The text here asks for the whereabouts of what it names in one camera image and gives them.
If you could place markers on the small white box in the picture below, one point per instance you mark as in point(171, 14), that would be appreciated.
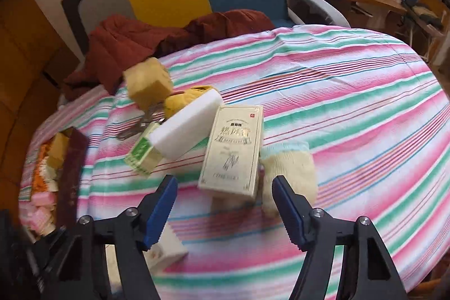
point(172, 250)

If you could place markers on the striped tablecloth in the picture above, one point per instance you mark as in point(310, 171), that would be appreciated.
point(334, 92)

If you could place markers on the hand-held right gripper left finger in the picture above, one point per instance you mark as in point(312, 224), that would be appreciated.
point(161, 208)

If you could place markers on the cream medicine box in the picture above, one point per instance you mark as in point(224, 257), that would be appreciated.
point(228, 152)

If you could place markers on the yellow sponge block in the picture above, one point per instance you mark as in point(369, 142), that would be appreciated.
point(58, 152)
point(147, 85)

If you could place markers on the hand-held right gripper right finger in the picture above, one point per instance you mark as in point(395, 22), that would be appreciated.
point(288, 212)

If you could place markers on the gold and maroon storage box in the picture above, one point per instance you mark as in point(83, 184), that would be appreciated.
point(72, 173)

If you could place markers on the maroon jacket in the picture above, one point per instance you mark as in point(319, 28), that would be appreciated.
point(123, 43)

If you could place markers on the cream knit sock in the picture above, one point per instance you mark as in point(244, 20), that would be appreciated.
point(291, 166)

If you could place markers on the yellow knit cloth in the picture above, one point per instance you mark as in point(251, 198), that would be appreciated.
point(182, 103)

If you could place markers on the small green box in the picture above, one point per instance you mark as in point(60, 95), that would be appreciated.
point(142, 152)

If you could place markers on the white foam block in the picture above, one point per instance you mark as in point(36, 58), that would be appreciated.
point(182, 131)

